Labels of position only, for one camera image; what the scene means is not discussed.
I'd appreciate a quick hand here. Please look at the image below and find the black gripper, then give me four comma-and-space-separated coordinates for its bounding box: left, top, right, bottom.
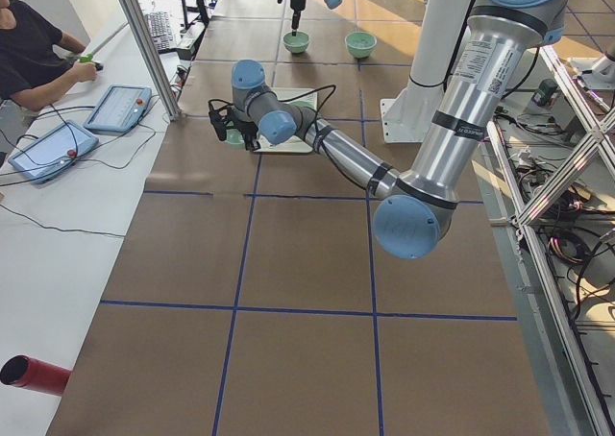
290, 0, 307, 36
225, 109, 260, 151

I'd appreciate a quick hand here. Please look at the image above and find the cream bear print tray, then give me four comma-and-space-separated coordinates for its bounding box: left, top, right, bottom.
258, 86, 318, 154

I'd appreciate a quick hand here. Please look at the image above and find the green bowl with ice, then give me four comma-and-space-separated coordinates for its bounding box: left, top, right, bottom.
345, 32, 378, 60

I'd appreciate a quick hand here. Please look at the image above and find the green bowl on tray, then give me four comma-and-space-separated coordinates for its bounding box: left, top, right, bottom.
288, 100, 314, 111

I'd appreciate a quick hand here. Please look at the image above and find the blue teach pendant far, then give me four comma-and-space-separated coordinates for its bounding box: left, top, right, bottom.
84, 85, 152, 133

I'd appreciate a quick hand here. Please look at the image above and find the blue teach pendant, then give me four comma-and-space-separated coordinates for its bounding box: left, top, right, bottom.
9, 120, 99, 183
84, 85, 152, 133

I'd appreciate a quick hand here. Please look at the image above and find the black keyboard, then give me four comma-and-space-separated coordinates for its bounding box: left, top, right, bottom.
144, 12, 175, 54

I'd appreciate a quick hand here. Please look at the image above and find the blue teach pendant near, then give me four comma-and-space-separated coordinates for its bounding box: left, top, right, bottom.
9, 120, 99, 183

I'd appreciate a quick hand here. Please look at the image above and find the seated person black shirt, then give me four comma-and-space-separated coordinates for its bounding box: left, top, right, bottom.
1, 0, 98, 111

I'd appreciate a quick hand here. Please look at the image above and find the red cylinder tube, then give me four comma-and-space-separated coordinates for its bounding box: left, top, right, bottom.
1, 355, 71, 396

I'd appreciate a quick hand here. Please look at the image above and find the aluminium frame column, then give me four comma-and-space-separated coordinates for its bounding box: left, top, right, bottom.
118, 0, 181, 121

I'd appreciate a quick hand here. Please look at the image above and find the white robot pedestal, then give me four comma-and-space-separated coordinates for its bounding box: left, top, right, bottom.
381, 0, 474, 144

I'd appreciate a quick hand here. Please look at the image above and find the aluminium truss frame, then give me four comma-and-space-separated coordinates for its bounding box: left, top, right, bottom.
482, 46, 615, 436

